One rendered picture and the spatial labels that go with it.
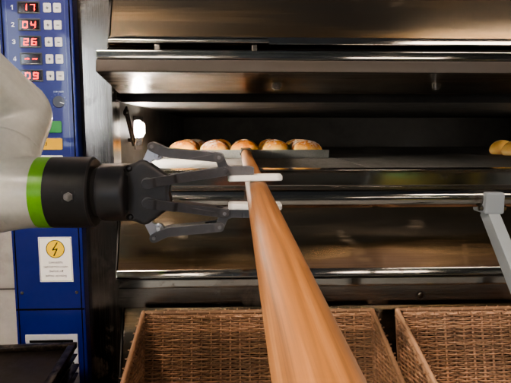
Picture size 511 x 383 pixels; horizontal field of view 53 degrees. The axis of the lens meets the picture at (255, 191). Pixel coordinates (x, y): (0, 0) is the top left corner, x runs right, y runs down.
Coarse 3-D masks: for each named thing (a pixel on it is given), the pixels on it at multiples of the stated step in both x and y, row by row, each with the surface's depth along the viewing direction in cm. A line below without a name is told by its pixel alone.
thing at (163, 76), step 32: (96, 64) 100; (128, 64) 100; (160, 64) 100; (192, 64) 101; (224, 64) 101; (256, 64) 101; (288, 64) 101; (320, 64) 102; (352, 64) 102; (384, 64) 102; (416, 64) 102; (448, 64) 103; (480, 64) 103
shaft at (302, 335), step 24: (264, 192) 54; (264, 216) 40; (264, 240) 33; (288, 240) 32; (264, 264) 28; (288, 264) 26; (264, 288) 25; (288, 288) 22; (312, 288) 22; (264, 312) 22; (288, 312) 20; (312, 312) 19; (288, 336) 18; (312, 336) 17; (336, 336) 18; (288, 360) 16; (312, 360) 15; (336, 360) 15
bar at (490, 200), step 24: (192, 192) 81; (216, 192) 82; (240, 192) 82; (288, 192) 82; (312, 192) 82; (336, 192) 82; (360, 192) 82; (384, 192) 82; (408, 192) 83; (432, 192) 83; (456, 192) 83; (480, 192) 83; (504, 192) 83; (504, 240) 79; (504, 264) 78
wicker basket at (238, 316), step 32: (160, 320) 118; (192, 320) 118; (224, 320) 118; (256, 320) 118; (352, 320) 119; (160, 352) 117; (192, 352) 117; (224, 352) 117; (352, 352) 118; (384, 352) 109
